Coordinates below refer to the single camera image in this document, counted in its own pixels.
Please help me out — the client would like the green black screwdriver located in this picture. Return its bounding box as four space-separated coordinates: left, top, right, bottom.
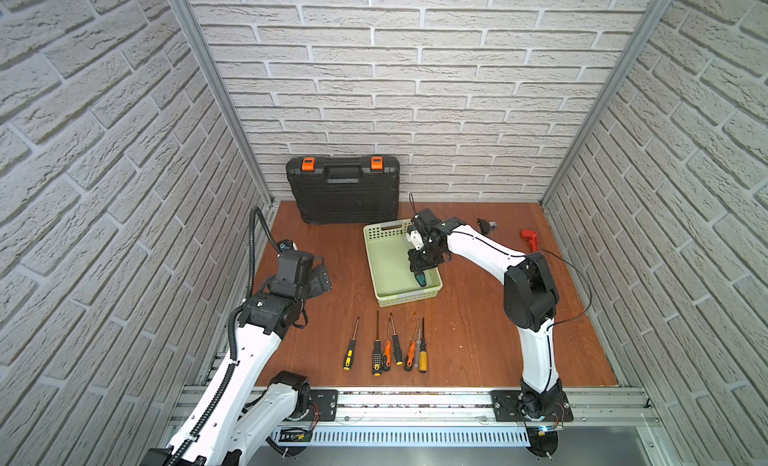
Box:
413 271 427 287

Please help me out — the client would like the clear handled screwdriver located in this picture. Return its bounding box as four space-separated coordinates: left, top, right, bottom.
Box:
411 321 421 355

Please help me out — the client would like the black yellow small screwdriver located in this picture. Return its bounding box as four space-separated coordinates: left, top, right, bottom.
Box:
343 318 360 371

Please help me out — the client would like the yellow handled screwdriver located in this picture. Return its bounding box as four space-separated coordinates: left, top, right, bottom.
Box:
418 319 428 374

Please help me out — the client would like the black yellow striped screwdriver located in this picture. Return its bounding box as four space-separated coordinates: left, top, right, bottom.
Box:
372 312 383 377

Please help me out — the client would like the orange handled long screwdriver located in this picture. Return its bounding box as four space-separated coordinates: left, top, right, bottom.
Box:
403 334 417 372

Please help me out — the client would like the orange black screwdriver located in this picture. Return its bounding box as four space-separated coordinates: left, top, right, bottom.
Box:
382 321 393 372

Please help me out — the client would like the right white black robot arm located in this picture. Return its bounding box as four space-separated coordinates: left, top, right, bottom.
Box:
407 209 570 421

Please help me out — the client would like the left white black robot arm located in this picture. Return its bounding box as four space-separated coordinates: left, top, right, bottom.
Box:
141 237 332 465

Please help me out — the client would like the light green plastic bin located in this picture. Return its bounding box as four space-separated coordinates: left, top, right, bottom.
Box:
363 220 443 308

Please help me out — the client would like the black yellow-tip screwdriver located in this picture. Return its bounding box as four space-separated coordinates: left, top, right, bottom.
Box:
389 315 403 366

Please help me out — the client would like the small black metal part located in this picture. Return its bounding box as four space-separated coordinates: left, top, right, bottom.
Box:
477 218 498 236

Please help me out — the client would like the black plastic tool case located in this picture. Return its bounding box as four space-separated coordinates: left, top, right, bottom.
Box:
285 155 400 225

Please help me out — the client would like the red pipe wrench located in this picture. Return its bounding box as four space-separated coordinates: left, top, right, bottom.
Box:
520 229 540 253

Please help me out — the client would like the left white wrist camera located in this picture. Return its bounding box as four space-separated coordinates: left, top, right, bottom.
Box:
277 239 298 254

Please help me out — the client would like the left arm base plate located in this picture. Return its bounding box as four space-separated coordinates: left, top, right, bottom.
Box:
288 388 339 422

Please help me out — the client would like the aluminium front rail frame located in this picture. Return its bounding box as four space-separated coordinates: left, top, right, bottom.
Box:
165 386 680 465

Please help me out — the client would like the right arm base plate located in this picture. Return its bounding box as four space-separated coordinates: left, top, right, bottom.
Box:
490 390 574 423

